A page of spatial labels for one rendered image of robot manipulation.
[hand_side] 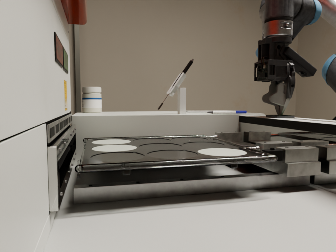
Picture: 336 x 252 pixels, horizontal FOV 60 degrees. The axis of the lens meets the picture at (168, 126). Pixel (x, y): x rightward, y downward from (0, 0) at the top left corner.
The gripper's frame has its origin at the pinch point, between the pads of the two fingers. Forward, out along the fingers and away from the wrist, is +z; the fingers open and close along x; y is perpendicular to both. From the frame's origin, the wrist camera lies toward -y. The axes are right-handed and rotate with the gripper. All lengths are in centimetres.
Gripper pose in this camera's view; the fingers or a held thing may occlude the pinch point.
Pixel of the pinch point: (282, 111)
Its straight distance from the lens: 89.3
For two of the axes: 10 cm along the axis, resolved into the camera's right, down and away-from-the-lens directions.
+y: -9.7, 0.2, -2.4
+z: 0.0, 10.0, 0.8
